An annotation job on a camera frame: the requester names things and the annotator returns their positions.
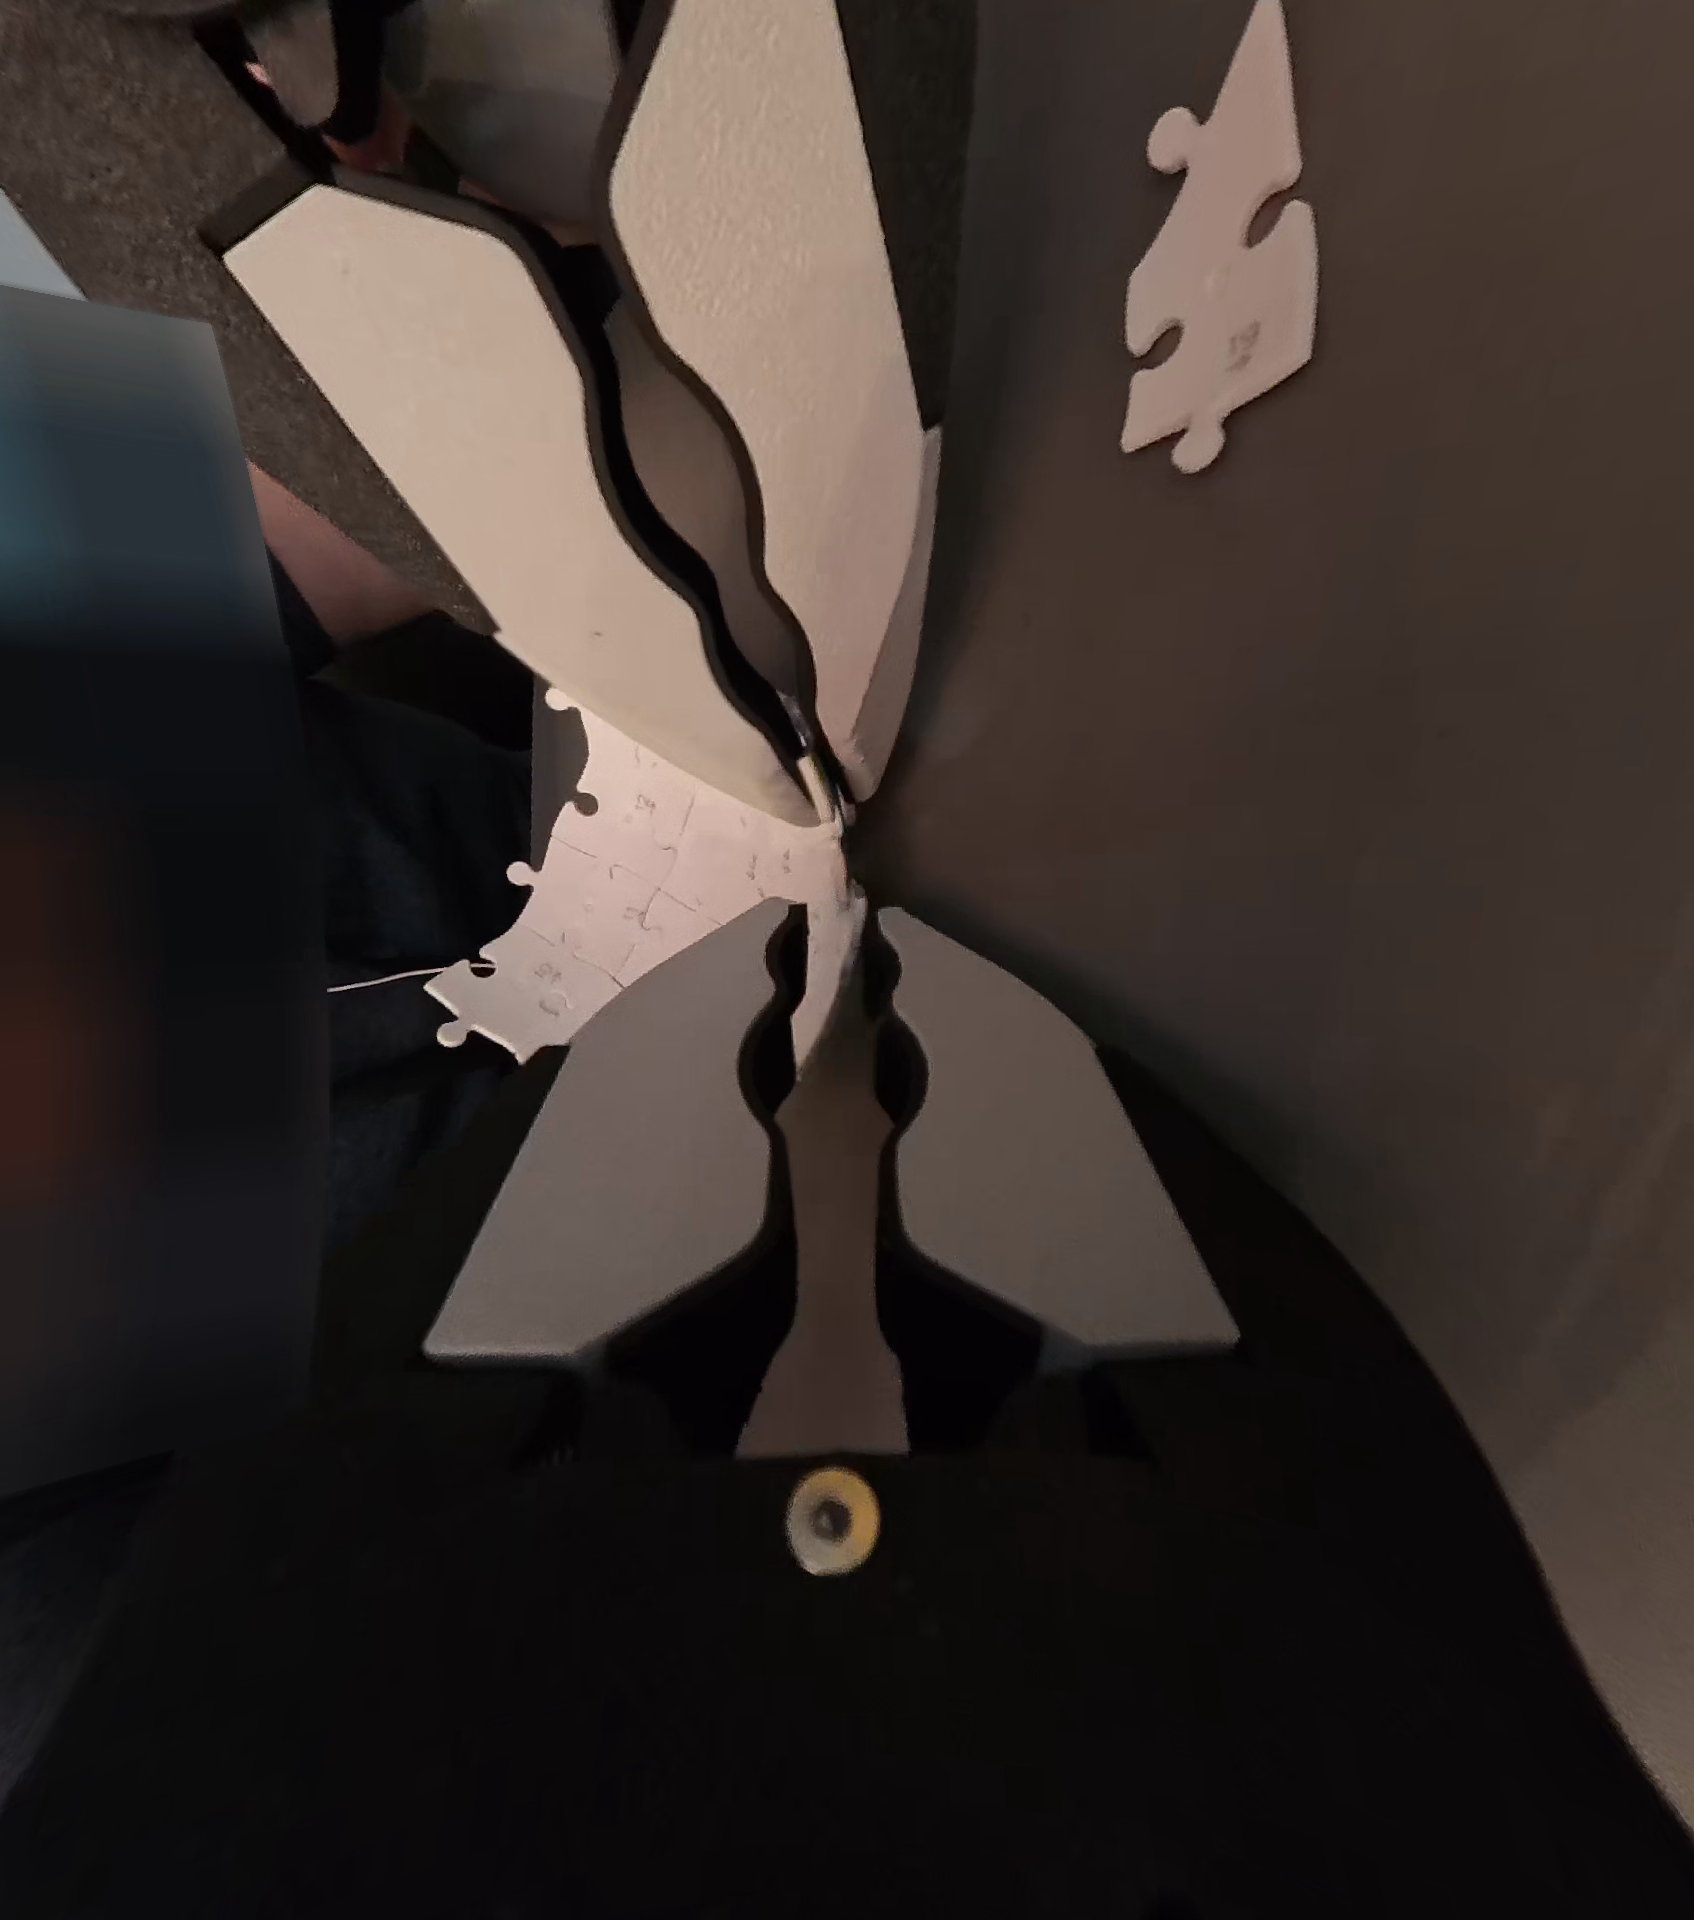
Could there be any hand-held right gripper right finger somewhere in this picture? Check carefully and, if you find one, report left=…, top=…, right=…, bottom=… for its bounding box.
left=873, top=900, right=1246, bottom=1376

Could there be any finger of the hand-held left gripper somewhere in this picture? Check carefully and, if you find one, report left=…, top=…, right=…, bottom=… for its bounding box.
left=602, top=0, right=947, bottom=798
left=219, top=179, right=845, bottom=828

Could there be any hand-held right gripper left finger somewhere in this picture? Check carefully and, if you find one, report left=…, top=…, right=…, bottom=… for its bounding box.
left=423, top=910, right=805, bottom=1376

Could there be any white puzzle piece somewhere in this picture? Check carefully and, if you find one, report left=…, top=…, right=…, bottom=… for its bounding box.
left=791, top=886, right=876, bottom=1057

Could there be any assembled white puzzle section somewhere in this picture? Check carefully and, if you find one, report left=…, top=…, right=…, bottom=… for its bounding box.
left=428, top=690, right=868, bottom=1068

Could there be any person's left forearm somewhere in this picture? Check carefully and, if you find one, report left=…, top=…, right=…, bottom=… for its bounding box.
left=249, top=466, right=420, bottom=654

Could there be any scattered loose puzzle pieces group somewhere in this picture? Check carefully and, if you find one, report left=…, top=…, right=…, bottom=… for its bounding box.
left=1120, top=0, right=1324, bottom=475

